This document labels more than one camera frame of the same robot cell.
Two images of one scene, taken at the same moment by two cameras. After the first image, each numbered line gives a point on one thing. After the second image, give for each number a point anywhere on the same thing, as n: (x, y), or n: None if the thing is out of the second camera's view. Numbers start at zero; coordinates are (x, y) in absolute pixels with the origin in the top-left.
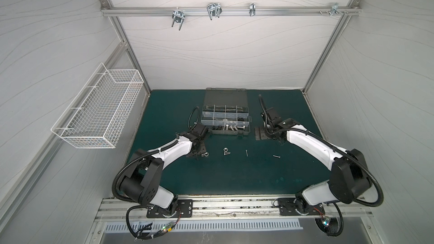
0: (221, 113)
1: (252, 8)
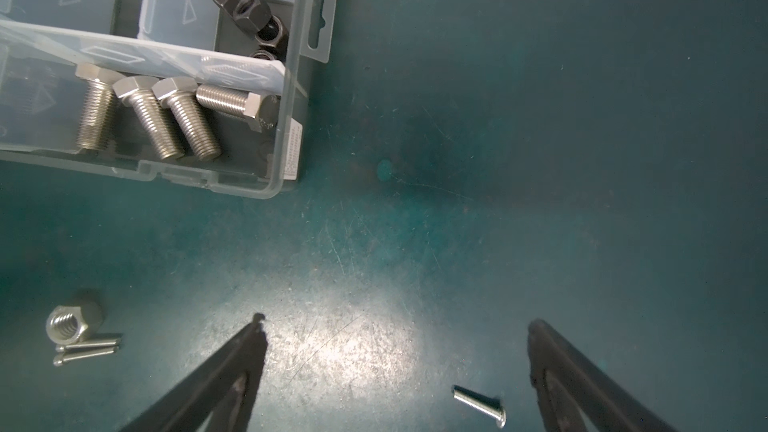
0: (150, 14)
1: None
